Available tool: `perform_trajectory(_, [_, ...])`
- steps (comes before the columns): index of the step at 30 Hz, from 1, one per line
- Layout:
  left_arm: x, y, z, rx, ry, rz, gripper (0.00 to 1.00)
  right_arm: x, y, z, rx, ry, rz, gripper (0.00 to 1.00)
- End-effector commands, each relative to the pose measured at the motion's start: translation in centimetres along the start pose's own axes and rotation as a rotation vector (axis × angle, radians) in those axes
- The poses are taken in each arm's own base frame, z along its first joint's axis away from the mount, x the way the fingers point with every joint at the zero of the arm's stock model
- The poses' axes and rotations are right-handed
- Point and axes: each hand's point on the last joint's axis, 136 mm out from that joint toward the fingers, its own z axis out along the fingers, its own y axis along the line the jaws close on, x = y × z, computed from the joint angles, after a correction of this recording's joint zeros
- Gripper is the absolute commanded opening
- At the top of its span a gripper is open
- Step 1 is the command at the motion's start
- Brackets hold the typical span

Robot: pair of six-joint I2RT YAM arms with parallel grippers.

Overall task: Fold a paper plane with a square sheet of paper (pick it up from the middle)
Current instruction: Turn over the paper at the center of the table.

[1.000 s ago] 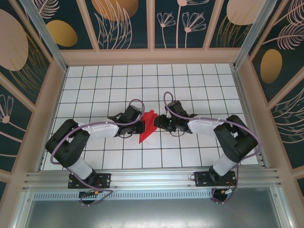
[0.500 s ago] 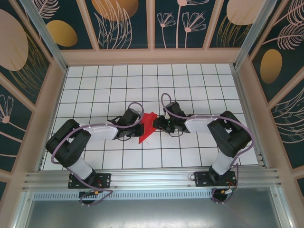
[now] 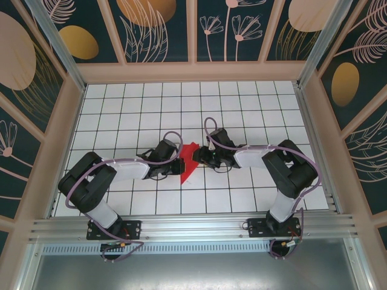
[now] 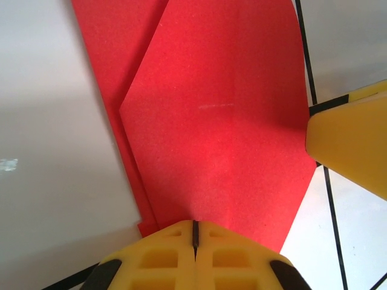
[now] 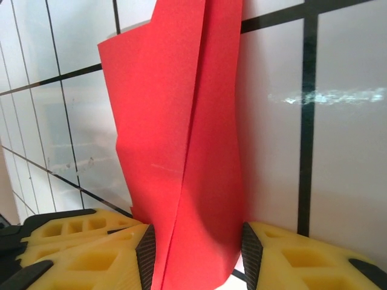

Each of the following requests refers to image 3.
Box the long aluminium mounting rail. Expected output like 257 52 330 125
28 213 360 242

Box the grey metal sheet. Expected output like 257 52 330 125
18 238 374 290

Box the small black circuit board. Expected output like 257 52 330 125
100 241 131 253

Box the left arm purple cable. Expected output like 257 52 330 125
65 130 184 263

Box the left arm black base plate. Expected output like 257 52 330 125
86 219 143 241

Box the slotted grey cable duct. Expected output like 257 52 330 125
42 243 272 255

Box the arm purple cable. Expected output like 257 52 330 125
65 130 184 263
204 117 323 260

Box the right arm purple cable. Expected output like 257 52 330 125
204 117 323 260

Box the aluminium corner post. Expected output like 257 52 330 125
298 0 353 88
25 0 87 91

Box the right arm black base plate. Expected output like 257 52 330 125
247 217 303 239

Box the aluminium side rail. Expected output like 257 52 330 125
294 84 342 214

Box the red paper sheet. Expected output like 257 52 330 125
180 143 201 185

